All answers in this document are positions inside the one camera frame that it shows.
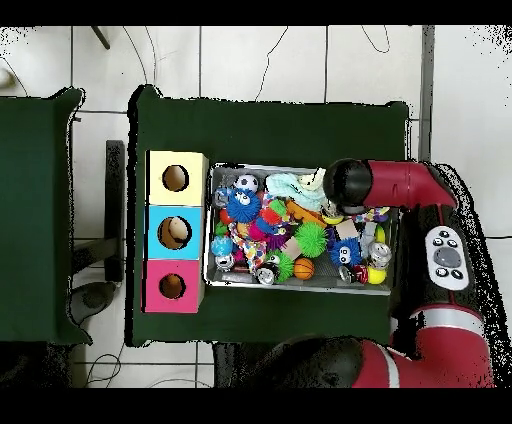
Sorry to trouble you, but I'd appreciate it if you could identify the light wooden block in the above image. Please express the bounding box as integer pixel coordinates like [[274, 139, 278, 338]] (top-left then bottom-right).
[[335, 218, 360, 241]]

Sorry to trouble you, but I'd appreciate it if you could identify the silver wire mesh bin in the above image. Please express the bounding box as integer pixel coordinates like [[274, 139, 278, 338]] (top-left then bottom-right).
[[201, 161, 405, 296]]

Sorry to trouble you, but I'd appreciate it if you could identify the black upright panel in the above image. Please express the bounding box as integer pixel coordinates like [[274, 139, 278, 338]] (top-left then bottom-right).
[[69, 139, 127, 325]]

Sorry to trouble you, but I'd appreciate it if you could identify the beige wedge block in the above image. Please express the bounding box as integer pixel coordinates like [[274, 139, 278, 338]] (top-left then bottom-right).
[[284, 236, 305, 261]]

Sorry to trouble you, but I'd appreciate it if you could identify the wooden box with three holes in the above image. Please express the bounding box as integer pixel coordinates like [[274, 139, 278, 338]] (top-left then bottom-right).
[[141, 149, 210, 314]]

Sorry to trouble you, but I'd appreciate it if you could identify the yellow ball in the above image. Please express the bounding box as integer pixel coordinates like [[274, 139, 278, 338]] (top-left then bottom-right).
[[366, 266, 388, 286]]

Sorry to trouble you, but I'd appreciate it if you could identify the blue globe ball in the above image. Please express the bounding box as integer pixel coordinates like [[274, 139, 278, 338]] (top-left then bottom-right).
[[210, 235, 234, 257]]

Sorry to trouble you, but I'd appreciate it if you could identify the blue spiky ball with eyes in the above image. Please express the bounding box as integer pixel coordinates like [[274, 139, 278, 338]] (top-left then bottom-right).
[[225, 187, 262, 223]]

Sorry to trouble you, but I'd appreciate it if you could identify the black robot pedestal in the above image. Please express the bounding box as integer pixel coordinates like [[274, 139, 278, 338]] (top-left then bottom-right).
[[213, 342, 281, 388]]

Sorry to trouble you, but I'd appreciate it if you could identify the colourful polka dot cloth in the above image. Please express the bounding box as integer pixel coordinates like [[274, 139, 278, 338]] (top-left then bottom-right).
[[351, 206, 391, 224], [228, 223, 270, 274]]

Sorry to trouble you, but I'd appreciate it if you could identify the black and white soccer ball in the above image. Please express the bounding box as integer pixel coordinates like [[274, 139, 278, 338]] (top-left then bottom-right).
[[234, 173, 260, 193]]

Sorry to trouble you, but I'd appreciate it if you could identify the orange basketball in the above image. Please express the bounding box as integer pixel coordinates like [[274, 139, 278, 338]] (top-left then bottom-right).
[[292, 256, 316, 281]]

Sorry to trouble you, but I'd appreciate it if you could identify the small blue spiky ball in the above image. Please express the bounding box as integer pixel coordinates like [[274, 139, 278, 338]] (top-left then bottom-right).
[[329, 238, 363, 267]]

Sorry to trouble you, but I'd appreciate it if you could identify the large green spiky ball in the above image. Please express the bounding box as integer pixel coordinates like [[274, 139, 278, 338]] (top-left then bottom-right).
[[294, 221, 329, 257]]

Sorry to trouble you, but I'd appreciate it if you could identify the silver metal can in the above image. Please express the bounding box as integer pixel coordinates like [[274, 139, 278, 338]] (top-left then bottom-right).
[[367, 240, 393, 268]]

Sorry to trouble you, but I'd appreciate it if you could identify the mint green cloth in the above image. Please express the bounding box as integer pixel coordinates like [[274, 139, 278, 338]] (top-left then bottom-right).
[[265, 172, 328, 212]]

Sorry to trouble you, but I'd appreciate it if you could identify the cream yellow cloth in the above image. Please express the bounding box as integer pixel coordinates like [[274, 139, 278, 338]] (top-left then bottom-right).
[[299, 167, 327, 192]]

